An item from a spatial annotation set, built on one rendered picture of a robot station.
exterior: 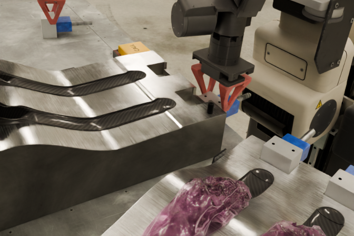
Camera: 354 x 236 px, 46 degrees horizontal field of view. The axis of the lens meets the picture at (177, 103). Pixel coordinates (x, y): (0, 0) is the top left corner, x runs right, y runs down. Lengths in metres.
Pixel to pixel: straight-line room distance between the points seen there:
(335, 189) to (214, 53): 0.30
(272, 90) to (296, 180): 0.40
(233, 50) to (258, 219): 0.32
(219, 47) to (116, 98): 0.20
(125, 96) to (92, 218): 0.22
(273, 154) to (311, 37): 0.41
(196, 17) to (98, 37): 0.52
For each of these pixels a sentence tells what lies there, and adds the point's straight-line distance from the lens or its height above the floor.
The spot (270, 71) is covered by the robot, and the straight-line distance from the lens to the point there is 1.05.
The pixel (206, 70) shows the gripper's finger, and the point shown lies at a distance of 0.76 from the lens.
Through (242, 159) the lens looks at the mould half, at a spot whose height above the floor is 0.85.
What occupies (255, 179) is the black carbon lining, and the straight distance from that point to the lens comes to 0.64.
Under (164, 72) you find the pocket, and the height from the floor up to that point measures 0.87.
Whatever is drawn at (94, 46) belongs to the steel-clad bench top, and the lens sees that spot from 1.11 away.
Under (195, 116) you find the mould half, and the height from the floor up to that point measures 0.89.
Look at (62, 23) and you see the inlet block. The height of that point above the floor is 0.84.
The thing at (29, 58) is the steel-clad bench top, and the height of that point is 0.80.
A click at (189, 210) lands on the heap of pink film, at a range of 0.49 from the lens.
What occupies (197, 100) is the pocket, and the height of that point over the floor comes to 0.87.
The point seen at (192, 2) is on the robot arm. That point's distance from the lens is 0.67.
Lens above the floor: 1.27
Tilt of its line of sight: 32 degrees down
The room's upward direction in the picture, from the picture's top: 5 degrees clockwise
